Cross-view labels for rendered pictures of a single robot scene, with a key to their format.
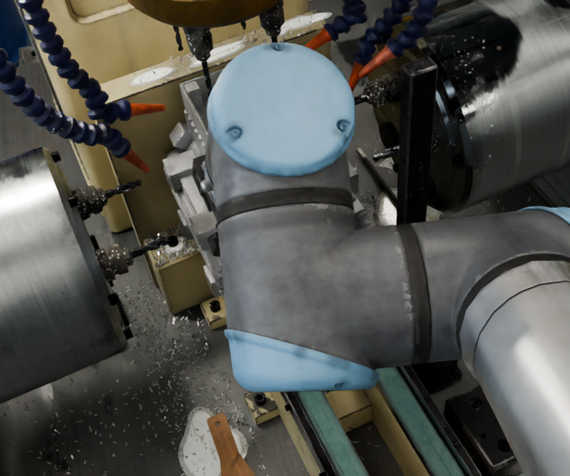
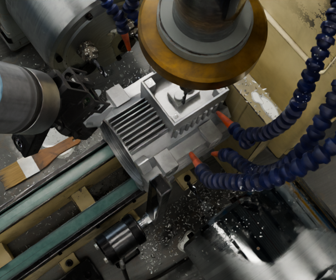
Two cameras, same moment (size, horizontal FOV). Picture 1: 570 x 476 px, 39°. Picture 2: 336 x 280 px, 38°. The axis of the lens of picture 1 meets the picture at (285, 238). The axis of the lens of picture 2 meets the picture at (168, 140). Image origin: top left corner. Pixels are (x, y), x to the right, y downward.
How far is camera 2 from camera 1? 0.61 m
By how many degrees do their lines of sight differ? 34
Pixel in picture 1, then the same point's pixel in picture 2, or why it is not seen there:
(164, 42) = not seen: hidden behind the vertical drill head
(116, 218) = not seen: hidden behind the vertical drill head
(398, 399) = (67, 228)
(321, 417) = (51, 188)
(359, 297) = not seen: outside the picture
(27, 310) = (33, 19)
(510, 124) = (213, 265)
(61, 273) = (49, 28)
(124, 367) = (102, 84)
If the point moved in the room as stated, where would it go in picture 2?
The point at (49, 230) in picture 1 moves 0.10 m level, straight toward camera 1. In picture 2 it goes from (64, 11) to (18, 43)
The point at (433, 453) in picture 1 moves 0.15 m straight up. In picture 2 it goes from (35, 250) to (18, 240)
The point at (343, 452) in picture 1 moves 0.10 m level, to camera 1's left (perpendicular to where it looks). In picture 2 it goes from (32, 202) to (21, 157)
